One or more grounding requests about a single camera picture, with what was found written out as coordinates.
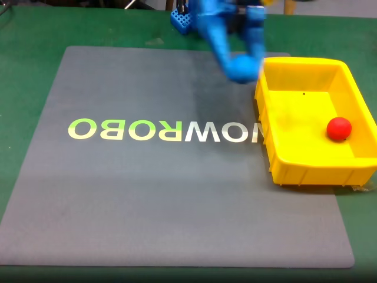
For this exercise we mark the blue ball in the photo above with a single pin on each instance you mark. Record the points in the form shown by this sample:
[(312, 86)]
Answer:
[(244, 69)]

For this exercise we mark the yellow plastic bin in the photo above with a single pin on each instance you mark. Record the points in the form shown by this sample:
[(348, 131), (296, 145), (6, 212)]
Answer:
[(297, 118)]

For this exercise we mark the red ball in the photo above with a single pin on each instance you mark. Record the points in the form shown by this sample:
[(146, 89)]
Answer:
[(338, 128)]

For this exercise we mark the wooden chair leg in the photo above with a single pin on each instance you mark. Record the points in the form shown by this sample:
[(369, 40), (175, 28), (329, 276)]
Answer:
[(289, 6), (169, 4)]

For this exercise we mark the grey mat with NOWROBO print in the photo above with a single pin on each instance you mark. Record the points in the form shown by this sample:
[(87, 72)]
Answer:
[(147, 191)]

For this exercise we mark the clear tape strip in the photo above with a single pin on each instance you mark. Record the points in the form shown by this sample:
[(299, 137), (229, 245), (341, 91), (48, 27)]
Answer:
[(363, 186)]

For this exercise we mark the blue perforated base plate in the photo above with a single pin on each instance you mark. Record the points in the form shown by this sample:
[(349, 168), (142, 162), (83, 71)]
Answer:
[(179, 20)]

